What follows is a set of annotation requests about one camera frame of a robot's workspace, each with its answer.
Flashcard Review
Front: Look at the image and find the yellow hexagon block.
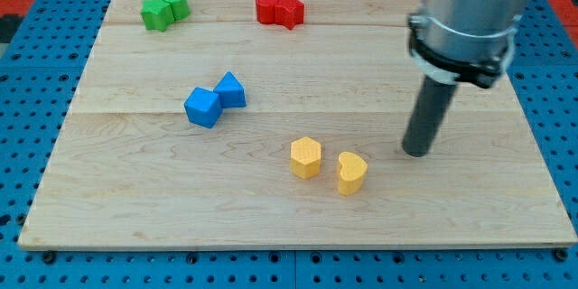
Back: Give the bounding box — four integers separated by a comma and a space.
290, 136, 322, 179

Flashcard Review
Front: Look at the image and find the blue triangle block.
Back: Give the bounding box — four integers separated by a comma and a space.
213, 71, 247, 108

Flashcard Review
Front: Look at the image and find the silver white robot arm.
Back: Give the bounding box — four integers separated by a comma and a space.
408, 0, 528, 89

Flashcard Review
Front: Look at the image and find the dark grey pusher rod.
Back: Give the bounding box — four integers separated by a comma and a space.
402, 76, 457, 157

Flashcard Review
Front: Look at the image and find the yellow heart block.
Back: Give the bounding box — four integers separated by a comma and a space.
337, 152, 368, 195

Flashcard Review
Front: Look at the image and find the red cylinder block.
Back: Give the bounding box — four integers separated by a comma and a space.
255, 0, 278, 24

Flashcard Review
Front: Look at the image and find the green cylinder block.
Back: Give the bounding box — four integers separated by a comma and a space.
164, 0, 191, 21

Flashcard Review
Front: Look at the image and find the green star block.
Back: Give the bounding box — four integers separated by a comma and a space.
141, 0, 174, 32

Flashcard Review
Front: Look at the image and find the blue cube block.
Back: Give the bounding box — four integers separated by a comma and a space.
183, 87, 222, 128

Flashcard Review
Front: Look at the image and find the light wooden board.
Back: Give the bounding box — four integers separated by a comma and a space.
18, 0, 577, 252

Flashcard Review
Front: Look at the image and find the red star block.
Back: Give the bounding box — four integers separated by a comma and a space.
275, 0, 305, 30

